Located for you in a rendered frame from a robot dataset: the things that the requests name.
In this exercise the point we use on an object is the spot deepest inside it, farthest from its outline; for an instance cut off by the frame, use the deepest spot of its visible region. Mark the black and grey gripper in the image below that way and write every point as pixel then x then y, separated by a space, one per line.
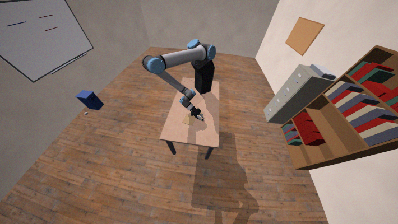
pixel 196 113

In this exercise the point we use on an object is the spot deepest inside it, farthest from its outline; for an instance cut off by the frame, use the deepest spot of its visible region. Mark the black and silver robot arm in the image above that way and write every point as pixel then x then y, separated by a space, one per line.
pixel 158 64

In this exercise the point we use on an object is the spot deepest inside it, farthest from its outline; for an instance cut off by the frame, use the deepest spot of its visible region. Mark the tan square mat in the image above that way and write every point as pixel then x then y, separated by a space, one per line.
pixel 189 120

